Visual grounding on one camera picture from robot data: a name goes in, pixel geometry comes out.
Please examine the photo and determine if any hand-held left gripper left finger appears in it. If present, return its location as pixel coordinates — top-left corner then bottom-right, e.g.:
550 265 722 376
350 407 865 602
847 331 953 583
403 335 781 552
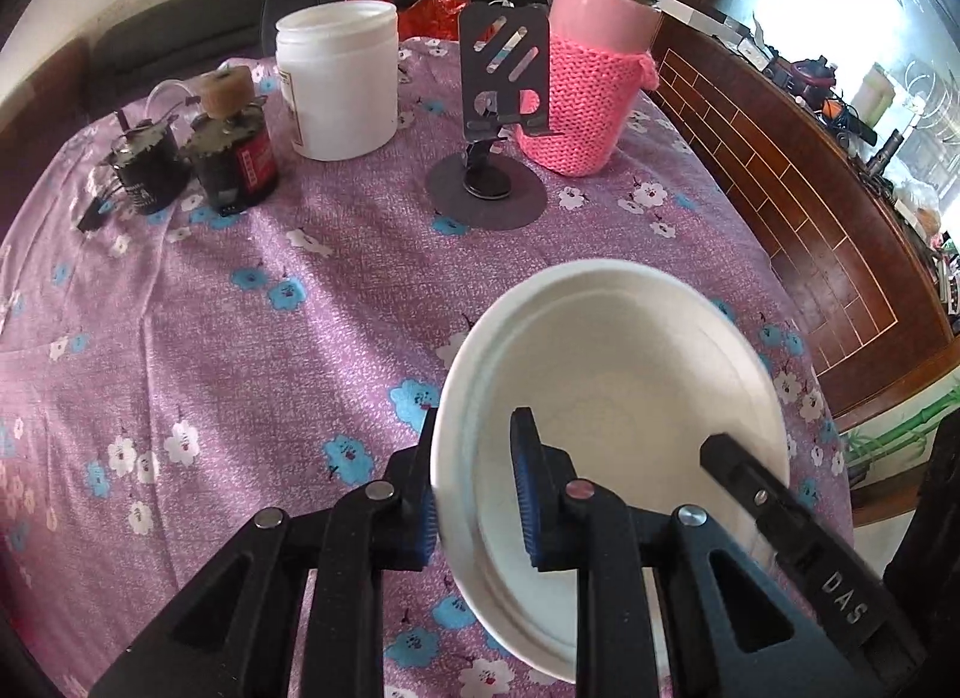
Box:
90 405 441 698

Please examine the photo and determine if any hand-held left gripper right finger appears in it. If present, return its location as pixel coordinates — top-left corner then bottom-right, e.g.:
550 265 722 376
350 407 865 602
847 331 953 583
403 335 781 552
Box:
510 407 826 698

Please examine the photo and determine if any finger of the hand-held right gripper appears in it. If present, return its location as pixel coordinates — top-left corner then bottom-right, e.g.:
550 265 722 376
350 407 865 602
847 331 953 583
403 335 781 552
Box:
699 432 827 558

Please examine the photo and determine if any white foam bowl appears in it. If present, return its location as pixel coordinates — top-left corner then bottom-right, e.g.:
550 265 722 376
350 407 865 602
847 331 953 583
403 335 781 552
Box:
433 259 790 684
465 276 782 669

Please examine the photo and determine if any person's dark clothing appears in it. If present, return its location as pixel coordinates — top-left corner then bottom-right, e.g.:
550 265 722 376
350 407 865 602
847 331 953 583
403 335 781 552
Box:
883 413 960 698

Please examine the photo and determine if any purple floral tablecloth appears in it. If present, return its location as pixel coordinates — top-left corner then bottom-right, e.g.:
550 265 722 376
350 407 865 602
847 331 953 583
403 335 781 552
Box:
0 38 857 698

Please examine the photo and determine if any white cup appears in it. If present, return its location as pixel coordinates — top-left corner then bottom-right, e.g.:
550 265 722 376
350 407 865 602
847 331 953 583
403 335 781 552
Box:
853 62 899 127

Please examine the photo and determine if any pink knitted thermos flask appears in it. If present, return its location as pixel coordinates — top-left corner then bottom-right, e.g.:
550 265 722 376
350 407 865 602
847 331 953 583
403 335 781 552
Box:
516 0 666 178

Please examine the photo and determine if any white plastic jar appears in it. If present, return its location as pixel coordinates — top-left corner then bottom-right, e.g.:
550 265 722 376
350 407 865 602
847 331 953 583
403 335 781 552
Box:
275 0 399 161

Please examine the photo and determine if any black phone stand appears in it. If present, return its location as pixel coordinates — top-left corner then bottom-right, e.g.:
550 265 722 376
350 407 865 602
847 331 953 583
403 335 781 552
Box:
426 2 551 231

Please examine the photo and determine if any small black jar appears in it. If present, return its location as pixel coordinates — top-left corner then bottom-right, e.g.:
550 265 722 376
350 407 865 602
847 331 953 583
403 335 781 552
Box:
100 109 190 217

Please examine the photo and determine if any red plastic bag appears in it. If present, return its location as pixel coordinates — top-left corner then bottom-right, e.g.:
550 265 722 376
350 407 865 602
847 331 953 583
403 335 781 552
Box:
345 0 481 39

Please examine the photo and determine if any dark sofa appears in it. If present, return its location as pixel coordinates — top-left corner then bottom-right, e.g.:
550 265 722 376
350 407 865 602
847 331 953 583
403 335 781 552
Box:
75 0 560 123

